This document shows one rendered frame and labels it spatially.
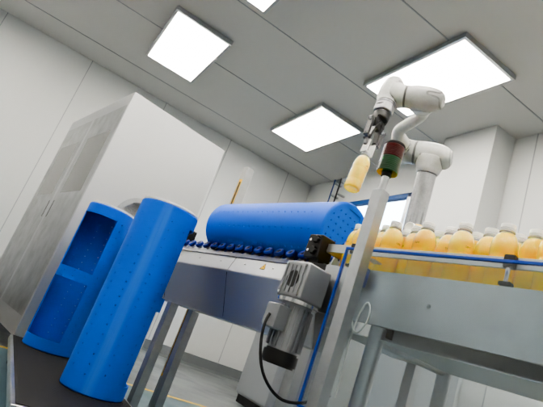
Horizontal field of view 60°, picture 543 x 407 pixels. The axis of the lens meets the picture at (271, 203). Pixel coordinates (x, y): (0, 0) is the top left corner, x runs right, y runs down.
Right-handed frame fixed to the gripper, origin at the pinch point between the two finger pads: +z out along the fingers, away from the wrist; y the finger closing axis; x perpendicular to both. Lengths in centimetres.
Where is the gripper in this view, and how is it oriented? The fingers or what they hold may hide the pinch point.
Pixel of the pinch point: (368, 148)
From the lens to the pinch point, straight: 208.2
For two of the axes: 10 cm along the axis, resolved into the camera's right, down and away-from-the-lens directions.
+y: -5.8, -5.8, -5.7
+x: 7.1, -0.2, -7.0
